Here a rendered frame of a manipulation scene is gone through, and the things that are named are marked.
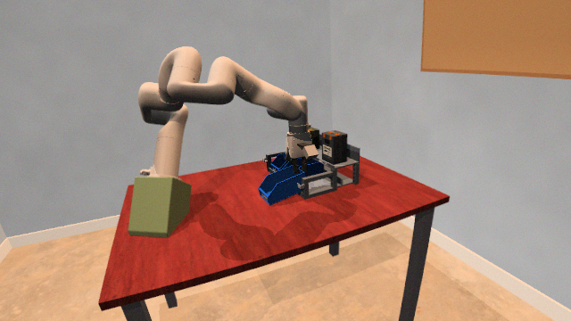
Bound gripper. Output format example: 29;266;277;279
285;130;312;175

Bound white shelf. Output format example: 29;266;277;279
262;134;360;200

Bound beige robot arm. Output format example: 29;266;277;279
138;46;310;180

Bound blue bin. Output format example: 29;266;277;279
283;158;324;177
271;153;288;172
260;165;306;206

